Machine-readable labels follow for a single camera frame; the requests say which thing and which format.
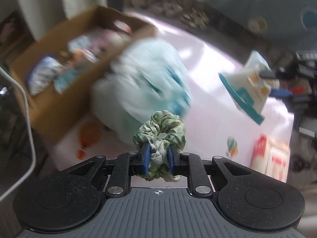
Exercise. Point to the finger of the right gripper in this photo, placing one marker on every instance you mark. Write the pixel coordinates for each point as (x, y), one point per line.
(284, 95)
(276, 75)

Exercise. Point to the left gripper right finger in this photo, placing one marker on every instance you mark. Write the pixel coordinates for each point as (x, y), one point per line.
(190, 166)

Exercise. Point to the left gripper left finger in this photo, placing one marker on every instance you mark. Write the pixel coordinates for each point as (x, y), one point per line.
(123, 168)

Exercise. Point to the white teal tissue pack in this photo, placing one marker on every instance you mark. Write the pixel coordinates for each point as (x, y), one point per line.
(247, 89)

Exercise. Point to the green floral scrunchie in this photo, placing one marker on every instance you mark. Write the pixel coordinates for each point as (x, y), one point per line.
(162, 130)

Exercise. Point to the pink printed tablecloth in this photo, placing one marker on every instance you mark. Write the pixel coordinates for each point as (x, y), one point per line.
(212, 117)

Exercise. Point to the red white tissue packet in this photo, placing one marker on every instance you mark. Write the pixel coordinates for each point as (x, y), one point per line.
(271, 157)

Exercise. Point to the white green plastic bag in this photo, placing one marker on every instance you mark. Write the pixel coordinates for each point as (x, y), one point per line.
(146, 77)

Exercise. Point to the brown cardboard box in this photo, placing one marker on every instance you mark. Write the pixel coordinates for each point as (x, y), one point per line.
(57, 72)

